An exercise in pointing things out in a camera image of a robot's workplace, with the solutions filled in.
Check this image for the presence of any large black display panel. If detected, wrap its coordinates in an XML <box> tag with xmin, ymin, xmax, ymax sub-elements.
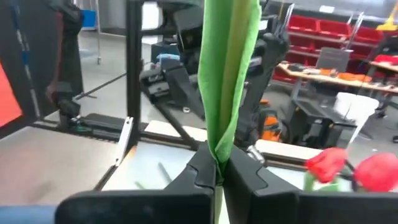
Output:
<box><xmin>0</xmin><ymin>0</ymin><xmax>62</xmax><ymax>139</ymax></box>

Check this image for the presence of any white metal bracket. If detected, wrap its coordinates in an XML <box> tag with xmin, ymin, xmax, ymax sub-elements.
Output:
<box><xmin>114</xmin><ymin>116</ymin><xmax>135</xmax><ymax>167</ymax></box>

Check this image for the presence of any red storage bins shelf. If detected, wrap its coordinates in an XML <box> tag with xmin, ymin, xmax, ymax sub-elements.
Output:
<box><xmin>273</xmin><ymin>12</ymin><xmax>398</xmax><ymax>85</ymax></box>

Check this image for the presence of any white plastic bucket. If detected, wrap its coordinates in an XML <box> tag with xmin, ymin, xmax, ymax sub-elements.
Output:
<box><xmin>334</xmin><ymin>91</ymin><xmax>380</xmax><ymax>147</ymax></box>

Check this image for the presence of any orange vacuum cleaner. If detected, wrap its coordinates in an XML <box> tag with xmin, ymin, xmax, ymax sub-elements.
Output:
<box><xmin>257</xmin><ymin>99</ymin><xmax>292</xmax><ymax>142</ymax></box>

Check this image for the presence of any person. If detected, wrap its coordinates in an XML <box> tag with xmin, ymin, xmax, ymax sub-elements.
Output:
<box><xmin>43</xmin><ymin>0</ymin><xmax>85</xmax><ymax>105</ymax></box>

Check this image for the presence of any red artificial tulip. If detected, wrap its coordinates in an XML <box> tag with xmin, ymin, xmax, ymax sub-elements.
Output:
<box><xmin>197</xmin><ymin>0</ymin><xmax>262</xmax><ymax>224</ymax></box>
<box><xmin>353</xmin><ymin>152</ymin><xmax>398</xmax><ymax>193</ymax></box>
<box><xmin>303</xmin><ymin>146</ymin><xmax>349</xmax><ymax>192</ymax></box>

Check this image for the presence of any wooden workbench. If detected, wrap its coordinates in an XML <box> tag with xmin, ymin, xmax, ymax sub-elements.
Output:
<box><xmin>278</xmin><ymin>62</ymin><xmax>398</xmax><ymax>94</ymax></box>

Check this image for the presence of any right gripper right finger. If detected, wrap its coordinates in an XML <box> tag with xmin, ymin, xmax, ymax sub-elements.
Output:
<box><xmin>223</xmin><ymin>146</ymin><xmax>398</xmax><ymax>224</ymax></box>

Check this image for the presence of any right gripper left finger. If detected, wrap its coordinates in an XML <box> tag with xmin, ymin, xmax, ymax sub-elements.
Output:
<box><xmin>55</xmin><ymin>141</ymin><xmax>217</xmax><ymax>224</ymax></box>

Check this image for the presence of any blue plastic bin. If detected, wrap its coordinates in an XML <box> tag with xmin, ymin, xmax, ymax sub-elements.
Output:
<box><xmin>81</xmin><ymin>9</ymin><xmax>98</xmax><ymax>30</ymax></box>

